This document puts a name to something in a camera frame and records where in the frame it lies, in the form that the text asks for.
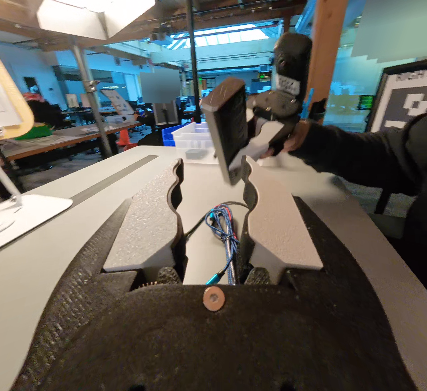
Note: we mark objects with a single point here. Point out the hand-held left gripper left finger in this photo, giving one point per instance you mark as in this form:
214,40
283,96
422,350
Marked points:
146,227

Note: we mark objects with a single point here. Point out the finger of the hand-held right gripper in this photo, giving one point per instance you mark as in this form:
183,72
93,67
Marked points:
265,137

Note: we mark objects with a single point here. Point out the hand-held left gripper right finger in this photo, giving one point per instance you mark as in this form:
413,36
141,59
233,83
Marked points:
283,231

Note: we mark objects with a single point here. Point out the black usb hub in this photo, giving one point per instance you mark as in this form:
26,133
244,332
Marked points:
230,124

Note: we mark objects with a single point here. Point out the clear plastic bin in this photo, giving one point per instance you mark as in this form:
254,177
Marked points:
190,141

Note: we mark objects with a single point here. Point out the blue plastic bin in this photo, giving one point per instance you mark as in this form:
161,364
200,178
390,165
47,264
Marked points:
168,137

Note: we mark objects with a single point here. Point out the person's right forearm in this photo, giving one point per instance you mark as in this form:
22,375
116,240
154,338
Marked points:
360,154

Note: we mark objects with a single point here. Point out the person's right hand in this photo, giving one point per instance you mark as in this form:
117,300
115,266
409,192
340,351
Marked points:
298,134

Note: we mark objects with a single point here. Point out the black power adapter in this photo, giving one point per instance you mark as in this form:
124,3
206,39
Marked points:
195,154

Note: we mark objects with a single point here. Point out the orange traffic cone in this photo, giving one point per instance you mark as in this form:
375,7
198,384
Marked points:
124,139

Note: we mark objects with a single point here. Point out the black pole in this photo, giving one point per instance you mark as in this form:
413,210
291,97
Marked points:
195,64

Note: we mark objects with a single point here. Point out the grey monitor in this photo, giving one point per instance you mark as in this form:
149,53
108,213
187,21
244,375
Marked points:
165,114

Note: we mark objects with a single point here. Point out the white document stand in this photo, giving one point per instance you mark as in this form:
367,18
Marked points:
36,211

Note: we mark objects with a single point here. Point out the work table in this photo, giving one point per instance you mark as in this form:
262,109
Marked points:
66,137

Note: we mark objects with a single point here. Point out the framed marker sign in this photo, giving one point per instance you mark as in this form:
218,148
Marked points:
410,104

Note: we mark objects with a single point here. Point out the instruction poster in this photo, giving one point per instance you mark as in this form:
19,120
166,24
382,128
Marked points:
120,104

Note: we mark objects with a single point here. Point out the green bag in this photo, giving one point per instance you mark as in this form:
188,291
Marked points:
33,132

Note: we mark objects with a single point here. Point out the metal light stand pole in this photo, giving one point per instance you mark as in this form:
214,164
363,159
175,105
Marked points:
90,84

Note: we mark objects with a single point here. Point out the wooden post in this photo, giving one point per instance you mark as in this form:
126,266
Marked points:
333,14

